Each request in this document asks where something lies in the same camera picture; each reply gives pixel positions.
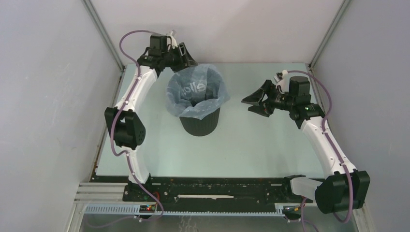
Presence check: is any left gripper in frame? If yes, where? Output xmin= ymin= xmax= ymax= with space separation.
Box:
xmin=162 ymin=43 xmax=198 ymax=74

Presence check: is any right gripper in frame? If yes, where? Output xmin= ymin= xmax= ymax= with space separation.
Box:
xmin=242 ymin=79 xmax=295 ymax=117

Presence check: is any blue plastic trash bag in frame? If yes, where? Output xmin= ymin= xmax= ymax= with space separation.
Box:
xmin=165 ymin=64 xmax=230 ymax=119

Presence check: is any black trash bin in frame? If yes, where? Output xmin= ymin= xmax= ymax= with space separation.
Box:
xmin=179 ymin=108 xmax=220 ymax=137

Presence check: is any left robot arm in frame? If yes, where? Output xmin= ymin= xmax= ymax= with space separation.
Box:
xmin=104 ymin=31 xmax=197 ymax=201

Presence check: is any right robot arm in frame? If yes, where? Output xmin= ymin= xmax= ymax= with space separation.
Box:
xmin=242 ymin=76 xmax=370 ymax=214

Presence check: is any small circuit board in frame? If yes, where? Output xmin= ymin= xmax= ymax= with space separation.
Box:
xmin=139 ymin=204 xmax=156 ymax=213

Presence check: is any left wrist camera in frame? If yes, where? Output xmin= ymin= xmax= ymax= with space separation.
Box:
xmin=166 ymin=29 xmax=178 ymax=49

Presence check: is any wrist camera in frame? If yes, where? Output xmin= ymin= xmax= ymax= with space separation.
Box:
xmin=274 ymin=70 xmax=289 ymax=93
xmin=166 ymin=29 xmax=178 ymax=49

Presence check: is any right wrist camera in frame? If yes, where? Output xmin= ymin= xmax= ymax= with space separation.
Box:
xmin=274 ymin=70 xmax=289 ymax=93

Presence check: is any left corner frame post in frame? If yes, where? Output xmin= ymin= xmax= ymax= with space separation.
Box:
xmin=81 ymin=0 xmax=124 ymax=70

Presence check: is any corner frame post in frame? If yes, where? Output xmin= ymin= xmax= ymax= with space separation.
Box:
xmin=309 ymin=0 xmax=351 ymax=69
xmin=81 ymin=0 xmax=124 ymax=70

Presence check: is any right corner frame post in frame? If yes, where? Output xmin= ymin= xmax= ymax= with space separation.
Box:
xmin=309 ymin=0 xmax=351 ymax=69

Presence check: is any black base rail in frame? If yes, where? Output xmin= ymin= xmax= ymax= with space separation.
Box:
xmin=96 ymin=176 xmax=303 ymax=214

